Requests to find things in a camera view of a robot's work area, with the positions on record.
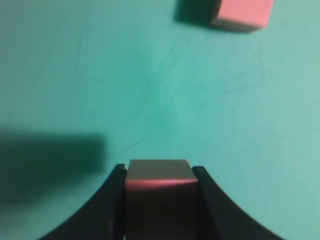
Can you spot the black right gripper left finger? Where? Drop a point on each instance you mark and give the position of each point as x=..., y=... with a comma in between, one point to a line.
x=102, y=217

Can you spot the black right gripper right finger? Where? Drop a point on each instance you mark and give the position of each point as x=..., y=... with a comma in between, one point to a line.
x=220, y=218

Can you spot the pink wooden cube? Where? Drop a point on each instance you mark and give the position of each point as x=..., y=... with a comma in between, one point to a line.
x=241, y=15
x=160, y=200

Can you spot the green cloth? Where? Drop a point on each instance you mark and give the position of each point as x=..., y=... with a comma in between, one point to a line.
x=88, y=84

